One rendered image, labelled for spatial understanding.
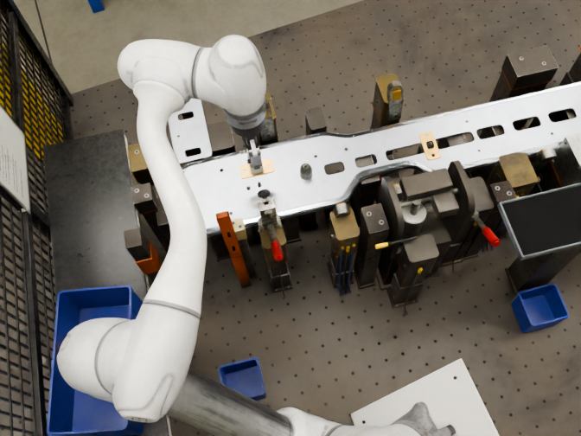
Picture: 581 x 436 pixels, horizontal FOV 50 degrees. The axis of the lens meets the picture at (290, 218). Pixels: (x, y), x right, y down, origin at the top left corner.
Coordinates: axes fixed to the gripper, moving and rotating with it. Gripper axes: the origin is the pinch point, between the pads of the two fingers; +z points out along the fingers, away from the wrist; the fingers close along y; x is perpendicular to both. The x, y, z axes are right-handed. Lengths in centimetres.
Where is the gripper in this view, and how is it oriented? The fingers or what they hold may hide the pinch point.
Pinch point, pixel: (255, 160)
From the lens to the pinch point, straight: 152.8
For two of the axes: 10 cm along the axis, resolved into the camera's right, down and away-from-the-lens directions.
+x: 9.7, -2.3, 0.6
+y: 2.3, 8.8, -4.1
